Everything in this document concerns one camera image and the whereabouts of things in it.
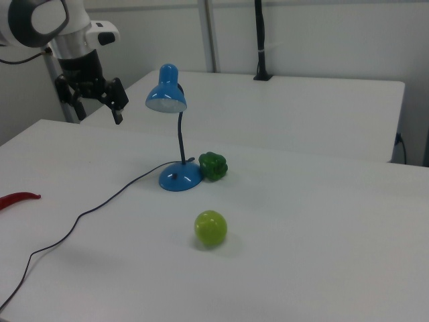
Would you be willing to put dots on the blue desk lamp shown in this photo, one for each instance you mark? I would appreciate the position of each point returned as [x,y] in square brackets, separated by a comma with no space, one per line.
[179,176]

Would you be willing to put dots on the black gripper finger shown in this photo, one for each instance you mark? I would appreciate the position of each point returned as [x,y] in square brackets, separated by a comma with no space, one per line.
[118,116]
[80,110]

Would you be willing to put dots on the black pole with clamp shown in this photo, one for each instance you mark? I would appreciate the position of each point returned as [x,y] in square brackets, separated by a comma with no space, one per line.
[261,40]

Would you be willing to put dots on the green bell pepper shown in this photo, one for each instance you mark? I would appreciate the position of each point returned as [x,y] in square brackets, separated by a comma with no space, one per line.
[212,167]

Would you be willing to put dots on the yellow-green apple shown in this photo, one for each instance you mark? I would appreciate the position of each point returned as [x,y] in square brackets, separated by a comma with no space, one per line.
[210,228]

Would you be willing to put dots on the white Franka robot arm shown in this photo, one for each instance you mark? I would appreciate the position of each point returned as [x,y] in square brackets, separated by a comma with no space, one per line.
[43,23]

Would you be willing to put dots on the red chili pepper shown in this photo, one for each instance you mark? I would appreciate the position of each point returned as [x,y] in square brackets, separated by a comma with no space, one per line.
[18,197]

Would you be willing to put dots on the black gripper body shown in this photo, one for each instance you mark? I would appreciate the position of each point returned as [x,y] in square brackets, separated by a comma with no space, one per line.
[85,78]

